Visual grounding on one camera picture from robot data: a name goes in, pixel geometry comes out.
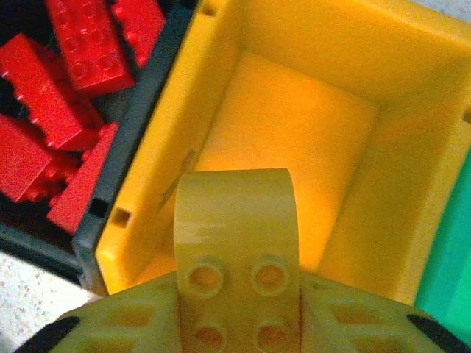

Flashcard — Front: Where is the black plastic bin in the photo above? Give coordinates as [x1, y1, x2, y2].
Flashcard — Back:
[0, 0, 199, 291]

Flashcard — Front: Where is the red two-by-four lego brick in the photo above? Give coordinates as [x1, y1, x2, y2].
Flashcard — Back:
[46, 0, 136, 99]

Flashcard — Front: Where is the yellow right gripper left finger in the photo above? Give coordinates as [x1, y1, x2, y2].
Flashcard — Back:
[60, 270, 182, 353]

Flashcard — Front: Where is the green plastic bin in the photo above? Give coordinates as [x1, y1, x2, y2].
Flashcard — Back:
[414, 146, 471, 324]

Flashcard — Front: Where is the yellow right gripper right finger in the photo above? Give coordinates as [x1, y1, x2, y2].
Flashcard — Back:
[300, 271, 454, 353]

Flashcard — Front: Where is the red half-round lego brick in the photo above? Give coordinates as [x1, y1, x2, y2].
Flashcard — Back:
[110, 0, 166, 67]

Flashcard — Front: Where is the yellow curved lego brick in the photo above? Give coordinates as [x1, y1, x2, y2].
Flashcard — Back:
[172, 168, 305, 353]

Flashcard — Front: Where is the yellow plastic bin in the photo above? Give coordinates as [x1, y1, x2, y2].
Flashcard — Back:
[82, 0, 471, 306]

